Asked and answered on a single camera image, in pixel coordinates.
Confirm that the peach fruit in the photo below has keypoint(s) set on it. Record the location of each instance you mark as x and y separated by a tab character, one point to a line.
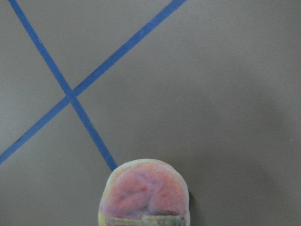
144	187

